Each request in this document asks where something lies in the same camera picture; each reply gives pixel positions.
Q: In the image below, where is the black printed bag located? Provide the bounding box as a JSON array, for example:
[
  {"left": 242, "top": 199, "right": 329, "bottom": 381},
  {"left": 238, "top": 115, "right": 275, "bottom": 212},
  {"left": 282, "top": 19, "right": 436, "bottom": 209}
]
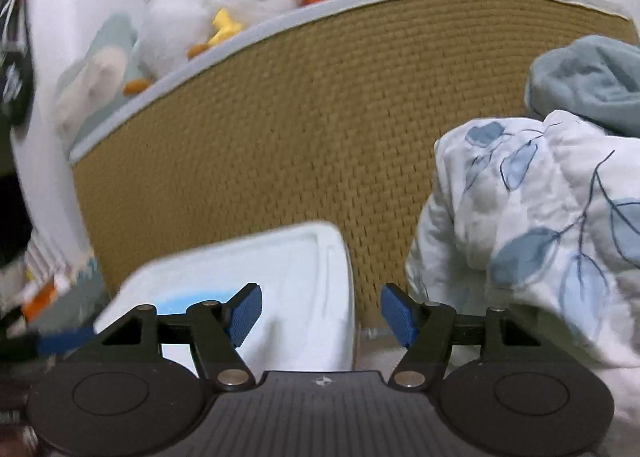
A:
[{"left": 0, "top": 0, "right": 39, "bottom": 128}]

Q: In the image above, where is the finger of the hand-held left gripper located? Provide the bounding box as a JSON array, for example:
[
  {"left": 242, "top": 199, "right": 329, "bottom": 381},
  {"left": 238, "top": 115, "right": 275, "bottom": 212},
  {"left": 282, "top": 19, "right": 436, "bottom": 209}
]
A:
[{"left": 0, "top": 324, "right": 98, "bottom": 364}]

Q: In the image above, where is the grey blue blanket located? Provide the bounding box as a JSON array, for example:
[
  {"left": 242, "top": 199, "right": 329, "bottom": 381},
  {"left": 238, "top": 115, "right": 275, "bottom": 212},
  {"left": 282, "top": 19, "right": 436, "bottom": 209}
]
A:
[{"left": 524, "top": 34, "right": 640, "bottom": 139}]

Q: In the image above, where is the teal plastic bin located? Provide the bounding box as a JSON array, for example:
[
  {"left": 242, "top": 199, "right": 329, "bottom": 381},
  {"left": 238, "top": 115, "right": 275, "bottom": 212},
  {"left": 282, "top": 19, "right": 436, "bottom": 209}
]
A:
[{"left": 94, "top": 221, "right": 357, "bottom": 373}]

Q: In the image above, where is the white blue floral blanket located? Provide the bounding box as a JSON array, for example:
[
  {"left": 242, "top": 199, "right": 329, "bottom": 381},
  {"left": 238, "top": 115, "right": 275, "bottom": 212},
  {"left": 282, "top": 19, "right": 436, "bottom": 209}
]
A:
[{"left": 405, "top": 110, "right": 640, "bottom": 457}]

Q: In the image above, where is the white long plush pillow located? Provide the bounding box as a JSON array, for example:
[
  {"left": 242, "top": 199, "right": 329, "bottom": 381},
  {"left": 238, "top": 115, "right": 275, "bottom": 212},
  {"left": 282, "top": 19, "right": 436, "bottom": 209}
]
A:
[{"left": 54, "top": 48, "right": 129, "bottom": 139}]

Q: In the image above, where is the woven rattan headboard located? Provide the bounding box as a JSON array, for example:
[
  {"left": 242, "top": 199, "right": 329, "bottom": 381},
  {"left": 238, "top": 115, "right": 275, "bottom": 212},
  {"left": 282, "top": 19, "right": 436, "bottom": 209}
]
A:
[{"left": 70, "top": 0, "right": 640, "bottom": 338}]

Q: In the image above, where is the white plush duck toy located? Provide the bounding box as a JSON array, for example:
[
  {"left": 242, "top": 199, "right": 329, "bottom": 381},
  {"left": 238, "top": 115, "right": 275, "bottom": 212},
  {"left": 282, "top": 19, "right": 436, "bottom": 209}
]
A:
[{"left": 122, "top": 0, "right": 303, "bottom": 95}]

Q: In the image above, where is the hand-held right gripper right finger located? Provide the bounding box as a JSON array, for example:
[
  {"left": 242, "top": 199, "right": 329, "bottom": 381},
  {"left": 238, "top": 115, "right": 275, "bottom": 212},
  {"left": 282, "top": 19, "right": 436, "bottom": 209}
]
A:
[{"left": 381, "top": 283, "right": 533, "bottom": 390}]

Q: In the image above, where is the teal pillow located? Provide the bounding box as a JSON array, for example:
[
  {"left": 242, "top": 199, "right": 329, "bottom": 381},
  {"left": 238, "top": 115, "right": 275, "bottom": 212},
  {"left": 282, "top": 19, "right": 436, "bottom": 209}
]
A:
[{"left": 70, "top": 12, "right": 145, "bottom": 148}]

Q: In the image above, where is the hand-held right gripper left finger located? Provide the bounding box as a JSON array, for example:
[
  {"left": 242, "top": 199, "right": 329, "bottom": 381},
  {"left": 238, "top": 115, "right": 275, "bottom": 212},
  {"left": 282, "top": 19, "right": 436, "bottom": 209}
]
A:
[{"left": 97, "top": 282, "right": 263, "bottom": 392}]

